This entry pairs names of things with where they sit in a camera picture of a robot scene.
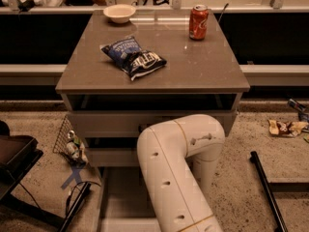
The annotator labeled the grey drawer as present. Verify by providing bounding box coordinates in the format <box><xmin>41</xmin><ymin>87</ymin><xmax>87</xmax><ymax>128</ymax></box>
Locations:
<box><xmin>85</xmin><ymin>148</ymin><xmax>139</xmax><ymax>167</ymax></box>
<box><xmin>68</xmin><ymin>110</ymin><xmax>237</xmax><ymax>138</ymax></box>
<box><xmin>94</xmin><ymin>167</ymin><xmax>161</xmax><ymax>232</ymax></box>

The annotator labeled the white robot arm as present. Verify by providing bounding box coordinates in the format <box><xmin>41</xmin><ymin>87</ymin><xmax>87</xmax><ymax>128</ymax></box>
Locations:
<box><xmin>137</xmin><ymin>114</ymin><xmax>225</xmax><ymax>232</ymax></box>

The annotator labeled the grey drawer cabinet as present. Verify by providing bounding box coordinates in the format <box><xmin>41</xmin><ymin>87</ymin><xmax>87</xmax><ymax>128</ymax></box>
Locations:
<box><xmin>55</xmin><ymin>9</ymin><xmax>251</xmax><ymax>191</ymax></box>

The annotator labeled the blue kettle chips bag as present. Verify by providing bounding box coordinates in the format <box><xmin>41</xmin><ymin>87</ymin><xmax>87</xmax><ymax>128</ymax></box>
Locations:
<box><xmin>100</xmin><ymin>36</ymin><xmax>167</xmax><ymax>81</ymax></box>

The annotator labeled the small bottle in basket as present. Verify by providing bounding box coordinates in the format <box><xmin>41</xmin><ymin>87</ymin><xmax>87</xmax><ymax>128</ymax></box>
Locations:
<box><xmin>66</xmin><ymin>130</ymin><xmax>82</xmax><ymax>161</ymax></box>

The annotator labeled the white bowl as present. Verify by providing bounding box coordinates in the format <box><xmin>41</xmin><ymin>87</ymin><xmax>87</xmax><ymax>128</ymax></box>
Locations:
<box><xmin>103</xmin><ymin>4</ymin><xmax>136</xmax><ymax>24</ymax></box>

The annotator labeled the orange soda can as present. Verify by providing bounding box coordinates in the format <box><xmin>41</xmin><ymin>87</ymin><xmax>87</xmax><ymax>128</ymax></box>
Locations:
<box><xmin>189</xmin><ymin>5</ymin><xmax>209</xmax><ymax>40</ymax></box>

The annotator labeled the brown snack wrapper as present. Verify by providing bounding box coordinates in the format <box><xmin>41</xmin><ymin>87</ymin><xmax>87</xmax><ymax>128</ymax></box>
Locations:
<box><xmin>268</xmin><ymin>120</ymin><xmax>308</xmax><ymax>137</ymax></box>

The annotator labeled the blue snack packet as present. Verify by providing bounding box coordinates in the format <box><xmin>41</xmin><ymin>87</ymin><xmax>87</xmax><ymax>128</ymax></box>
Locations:
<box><xmin>288</xmin><ymin>99</ymin><xmax>309</xmax><ymax>122</ymax></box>

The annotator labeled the black metal floor bar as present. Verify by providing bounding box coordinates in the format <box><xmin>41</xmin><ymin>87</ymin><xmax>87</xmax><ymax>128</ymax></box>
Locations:
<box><xmin>249</xmin><ymin>150</ymin><xmax>309</xmax><ymax>232</ymax></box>

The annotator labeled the wire mesh basket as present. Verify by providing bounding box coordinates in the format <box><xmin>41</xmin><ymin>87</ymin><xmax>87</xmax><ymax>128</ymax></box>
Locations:
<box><xmin>53</xmin><ymin>117</ymin><xmax>88</xmax><ymax>166</ymax></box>

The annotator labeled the black floor cable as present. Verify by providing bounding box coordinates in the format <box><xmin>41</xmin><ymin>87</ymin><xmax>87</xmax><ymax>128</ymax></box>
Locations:
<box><xmin>65</xmin><ymin>181</ymin><xmax>102</xmax><ymax>218</ymax></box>

